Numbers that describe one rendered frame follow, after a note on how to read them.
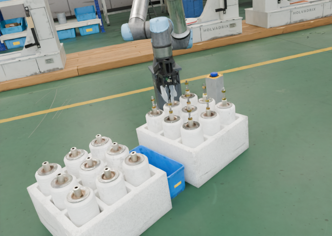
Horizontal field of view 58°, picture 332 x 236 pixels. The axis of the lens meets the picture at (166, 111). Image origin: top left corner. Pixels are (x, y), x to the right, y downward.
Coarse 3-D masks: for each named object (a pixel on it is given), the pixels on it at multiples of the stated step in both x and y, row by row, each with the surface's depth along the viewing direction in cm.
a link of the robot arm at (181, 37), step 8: (168, 0) 158; (176, 0) 158; (168, 8) 164; (176, 8) 162; (176, 16) 166; (184, 16) 170; (176, 24) 171; (184, 24) 173; (176, 32) 177; (184, 32) 177; (192, 32) 181; (176, 40) 181; (184, 40) 180; (192, 40) 181; (176, 48) 186; (184, 48) 186
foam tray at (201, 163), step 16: (144, 128) 148; (224, 128) 136; (240, 128) 142; (144, 144) 149; (160, 144) 138; (176, 144) 130; (208, 144) 127; (224, 144) 135; (240, 144) 145; (176, 160) 133; (192, 160) 124; (208, 160) 130; (224, 160) 138; (192, 176) 129; (208, 176) 132
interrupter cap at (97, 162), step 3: (93, 159) 114; (96, 159) 114; (99, 159) 113; (84, 162) 113; (93, 162) 113; (96, 162) 112; (99, 162) 112; (81, 165) 112; (84, 165) 112; (87, 165) 112; (93, 165) 111; (96, 165) 110; (81, 168) 110; (84, 168) 110; (87, 168) 109; (90, 168) 109; (93, 168) 109
